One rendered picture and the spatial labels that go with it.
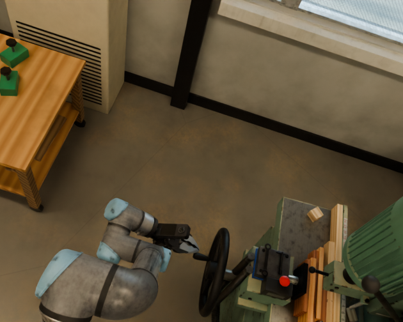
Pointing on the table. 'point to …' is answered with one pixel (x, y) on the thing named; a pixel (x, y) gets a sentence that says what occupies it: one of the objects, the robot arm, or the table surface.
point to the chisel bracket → (339, 283)
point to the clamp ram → (299, 281)
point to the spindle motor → (386, 248)
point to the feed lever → (371, 283)
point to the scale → (342, 294)
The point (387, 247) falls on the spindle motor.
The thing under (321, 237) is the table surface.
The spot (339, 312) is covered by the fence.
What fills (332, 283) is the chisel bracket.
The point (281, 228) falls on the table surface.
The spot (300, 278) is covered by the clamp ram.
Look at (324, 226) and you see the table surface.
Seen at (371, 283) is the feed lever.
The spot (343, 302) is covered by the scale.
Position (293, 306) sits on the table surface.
